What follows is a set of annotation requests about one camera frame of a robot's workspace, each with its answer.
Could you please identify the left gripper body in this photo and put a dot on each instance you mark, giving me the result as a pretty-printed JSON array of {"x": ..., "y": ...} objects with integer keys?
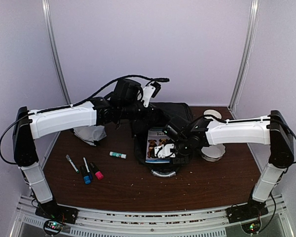
[{"x": 129, "y": 112}]

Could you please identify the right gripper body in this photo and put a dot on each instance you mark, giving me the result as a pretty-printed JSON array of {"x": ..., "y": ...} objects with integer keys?
[{"x": 184, "y": 149}]

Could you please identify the black student backpack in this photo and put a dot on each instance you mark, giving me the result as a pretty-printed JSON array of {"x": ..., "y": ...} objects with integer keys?
[{"x": 160, "y": 114}]

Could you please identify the dog picture book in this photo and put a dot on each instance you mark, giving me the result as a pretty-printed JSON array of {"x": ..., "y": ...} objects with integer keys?
[{"x": 156, "y": 137}]

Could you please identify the green white glue stick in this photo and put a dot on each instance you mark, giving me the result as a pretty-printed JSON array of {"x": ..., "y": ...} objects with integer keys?
[{"x": 118, "y": 155}]

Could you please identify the grey white pouch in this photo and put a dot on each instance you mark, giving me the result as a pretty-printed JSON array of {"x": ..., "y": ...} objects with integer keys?
[{"x": 91, "y": 135}]

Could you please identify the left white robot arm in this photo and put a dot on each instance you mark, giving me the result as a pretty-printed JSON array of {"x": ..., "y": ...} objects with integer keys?
[{"x": 34, "y": 124}]

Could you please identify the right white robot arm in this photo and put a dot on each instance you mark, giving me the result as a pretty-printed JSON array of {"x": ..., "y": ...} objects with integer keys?
[{"x": 189, "y": 136}]

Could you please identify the white fluted ceramic bowl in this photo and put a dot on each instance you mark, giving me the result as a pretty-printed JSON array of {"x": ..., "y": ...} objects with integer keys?
[{"x": 213, "y": 153}]

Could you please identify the white cup black band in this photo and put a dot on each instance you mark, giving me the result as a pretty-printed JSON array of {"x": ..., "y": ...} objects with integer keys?
[{"x": 213, "y": 112}]

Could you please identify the black pink highlighter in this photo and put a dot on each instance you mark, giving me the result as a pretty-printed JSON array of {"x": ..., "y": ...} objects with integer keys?
[{"x": 96, "y": 171}]

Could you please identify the blue tipped white marker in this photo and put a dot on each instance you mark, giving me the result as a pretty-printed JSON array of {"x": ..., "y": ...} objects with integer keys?
[{"x": 87, "y": 168}]

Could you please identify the black blue highlighter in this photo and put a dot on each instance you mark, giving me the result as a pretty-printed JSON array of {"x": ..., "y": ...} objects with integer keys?
[{"x": 84, "y": 174}]

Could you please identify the green tipped white marker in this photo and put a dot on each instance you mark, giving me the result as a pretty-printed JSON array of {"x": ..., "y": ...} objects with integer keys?
[{"x": 72, "y": 163}]

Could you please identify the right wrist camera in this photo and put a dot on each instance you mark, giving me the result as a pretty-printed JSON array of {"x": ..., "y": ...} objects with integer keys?
[{"x": 174, "y": 126}]

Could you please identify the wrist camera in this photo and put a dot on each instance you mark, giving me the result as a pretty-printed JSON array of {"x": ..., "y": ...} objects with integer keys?
[
  {"x": 125, "y": 92},
  {"x": 174, "y": 126}
]

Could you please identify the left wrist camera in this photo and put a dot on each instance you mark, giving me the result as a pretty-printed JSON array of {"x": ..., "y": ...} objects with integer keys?
[{"x": 125, "y": 92}]

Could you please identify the front aluminium rail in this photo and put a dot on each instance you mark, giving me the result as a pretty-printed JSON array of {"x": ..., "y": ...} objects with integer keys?
[{"x": 210, "y": 222}]

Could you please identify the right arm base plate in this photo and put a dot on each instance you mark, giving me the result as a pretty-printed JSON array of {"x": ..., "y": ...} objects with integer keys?
[{"x": 244, "y": 212}]

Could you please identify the right aluminium frame post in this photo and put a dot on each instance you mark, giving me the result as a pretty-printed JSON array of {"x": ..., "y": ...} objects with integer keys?
[{"x": 244, "y": 64}]

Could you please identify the aluminium frame post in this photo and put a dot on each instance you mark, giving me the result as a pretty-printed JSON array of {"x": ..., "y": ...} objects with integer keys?
[
  {"x": 244, "y": 64},
  {"x": 54, "y": 51}
]

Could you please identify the left aluminium frame post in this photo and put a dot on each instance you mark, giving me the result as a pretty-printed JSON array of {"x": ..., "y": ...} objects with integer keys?
[{"x": 54, "y": 51}]

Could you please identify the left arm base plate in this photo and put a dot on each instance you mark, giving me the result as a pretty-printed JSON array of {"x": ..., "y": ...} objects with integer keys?
[{"x": 63, "y": 214}]

